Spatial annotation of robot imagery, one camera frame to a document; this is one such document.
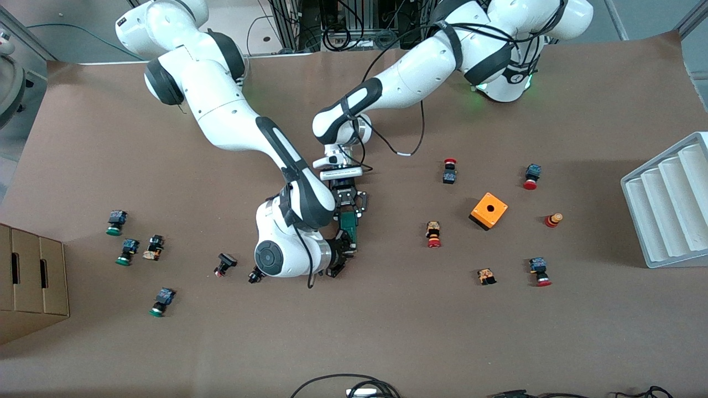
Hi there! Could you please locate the white slotted tray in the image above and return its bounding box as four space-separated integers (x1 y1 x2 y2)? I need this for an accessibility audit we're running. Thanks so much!
620 131 708 269

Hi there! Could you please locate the green push button blue base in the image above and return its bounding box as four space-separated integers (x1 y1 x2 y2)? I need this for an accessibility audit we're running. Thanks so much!
115 238 140 266
106 210 128 237

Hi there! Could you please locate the orange button enclosure box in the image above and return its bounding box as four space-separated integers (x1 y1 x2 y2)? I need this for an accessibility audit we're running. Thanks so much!
468 192 509 232

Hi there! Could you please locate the brown cardboard box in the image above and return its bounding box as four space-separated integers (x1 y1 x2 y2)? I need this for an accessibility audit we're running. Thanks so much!
39 236 70 327
11 228 45 335
0 223 14 345

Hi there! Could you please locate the green push button white base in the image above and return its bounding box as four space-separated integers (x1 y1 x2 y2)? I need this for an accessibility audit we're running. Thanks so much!
149 287 176 318

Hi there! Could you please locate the green cable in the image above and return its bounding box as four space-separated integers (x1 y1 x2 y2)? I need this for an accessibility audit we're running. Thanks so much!
25 23 129 55

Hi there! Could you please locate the black cable loop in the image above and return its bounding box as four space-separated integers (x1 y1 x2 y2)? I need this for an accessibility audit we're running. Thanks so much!
290 374 402 398

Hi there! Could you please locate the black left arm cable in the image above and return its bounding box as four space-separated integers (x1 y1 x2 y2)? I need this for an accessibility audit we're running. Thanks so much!
354 22 428 172

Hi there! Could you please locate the black selector switch white base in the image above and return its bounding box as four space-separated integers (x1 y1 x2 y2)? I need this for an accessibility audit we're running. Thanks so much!
142 234 165 261

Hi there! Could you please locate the aluminium post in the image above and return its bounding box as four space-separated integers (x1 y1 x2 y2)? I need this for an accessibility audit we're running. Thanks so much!
675 0 708 40

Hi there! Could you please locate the green terminal block module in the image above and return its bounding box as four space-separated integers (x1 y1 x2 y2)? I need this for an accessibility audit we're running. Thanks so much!
339 212 359 249

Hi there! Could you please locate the aluminium rack frame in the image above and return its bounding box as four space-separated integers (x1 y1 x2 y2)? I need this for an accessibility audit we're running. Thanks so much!
269 0 450 53

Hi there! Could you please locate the grey round stand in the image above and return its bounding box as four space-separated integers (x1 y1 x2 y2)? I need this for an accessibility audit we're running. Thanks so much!
0 28 27 130

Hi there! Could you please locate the black flat button red base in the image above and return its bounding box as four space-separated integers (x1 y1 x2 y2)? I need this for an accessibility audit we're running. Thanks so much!
214 253 238 277

